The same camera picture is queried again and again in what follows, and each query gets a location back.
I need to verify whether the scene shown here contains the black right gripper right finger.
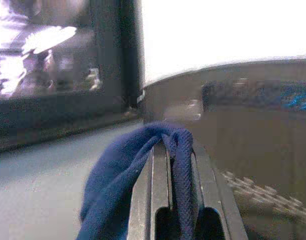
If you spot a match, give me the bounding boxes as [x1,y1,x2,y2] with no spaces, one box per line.
[192,141,249,240]

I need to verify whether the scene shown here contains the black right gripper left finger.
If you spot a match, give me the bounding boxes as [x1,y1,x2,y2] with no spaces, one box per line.
[127,143,174,240]

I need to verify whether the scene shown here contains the navy blue garment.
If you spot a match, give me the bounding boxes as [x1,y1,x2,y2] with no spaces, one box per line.
[76,121,201,240]

